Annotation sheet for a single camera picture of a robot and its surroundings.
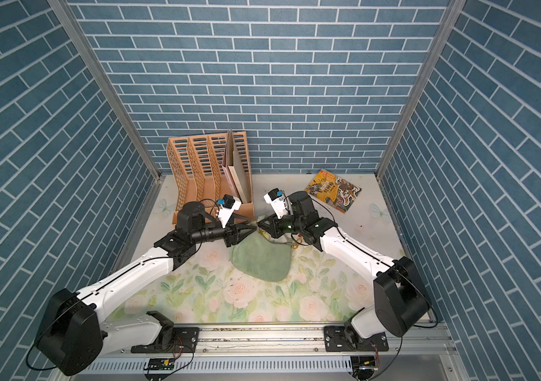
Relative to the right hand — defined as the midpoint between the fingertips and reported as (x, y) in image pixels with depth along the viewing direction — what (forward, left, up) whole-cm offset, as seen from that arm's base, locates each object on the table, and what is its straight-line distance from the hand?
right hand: (262, 224), depth 79 cm
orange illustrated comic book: (+33, -30, -18) cm, 48 cm away
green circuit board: (-39, +27, -22) cm, 53 cm away
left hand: (-4, +1, +4) cm, 5 cm away
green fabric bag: (-7, 0, -11) cm, 13 cm away
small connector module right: (-34, -34, -20) cm, 52 cm away
